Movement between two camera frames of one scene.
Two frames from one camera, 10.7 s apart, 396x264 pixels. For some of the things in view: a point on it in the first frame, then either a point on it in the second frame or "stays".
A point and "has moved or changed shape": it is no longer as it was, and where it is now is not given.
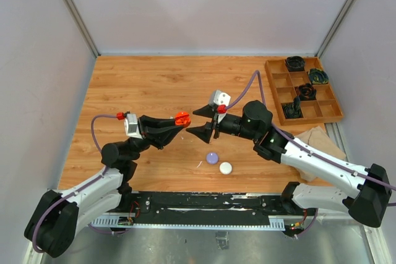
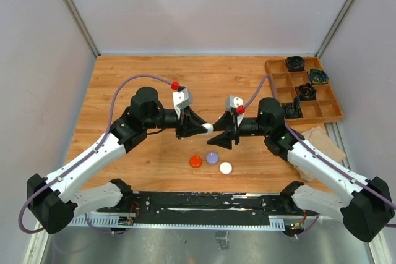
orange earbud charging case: (182, 119) has moved or changed shape
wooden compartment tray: (283, 83) stays
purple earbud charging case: (211, 157) stays
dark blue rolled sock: (294, 110) stays
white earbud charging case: (226, 167) stays
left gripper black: (158, 132) → (189, 123)
